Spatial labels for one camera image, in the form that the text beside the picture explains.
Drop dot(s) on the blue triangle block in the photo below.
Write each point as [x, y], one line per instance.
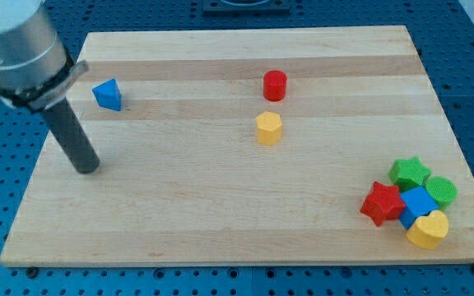
[108, 95]

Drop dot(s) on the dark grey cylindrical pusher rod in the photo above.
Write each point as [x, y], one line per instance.
[67, 130]

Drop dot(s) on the green cylinder block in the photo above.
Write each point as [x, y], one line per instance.
[442, 190]

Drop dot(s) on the yellow hexagon block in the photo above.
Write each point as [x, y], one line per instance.
[269, 128]

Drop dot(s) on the green star block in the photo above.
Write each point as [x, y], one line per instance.
[408, 173]

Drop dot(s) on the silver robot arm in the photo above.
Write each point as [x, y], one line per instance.
[36, 72]

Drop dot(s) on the red cylinder block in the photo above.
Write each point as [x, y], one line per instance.
[274, 85]

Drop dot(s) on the wooden board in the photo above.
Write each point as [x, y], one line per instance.
[183, 181]

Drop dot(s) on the yellow heart block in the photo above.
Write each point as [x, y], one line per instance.
[429, 231]

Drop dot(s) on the blue cube block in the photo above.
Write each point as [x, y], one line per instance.
[418, 203]

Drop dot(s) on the red star block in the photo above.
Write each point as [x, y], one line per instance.
[383, 203]

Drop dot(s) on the black mounting plate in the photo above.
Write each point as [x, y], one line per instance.
[245, 6]

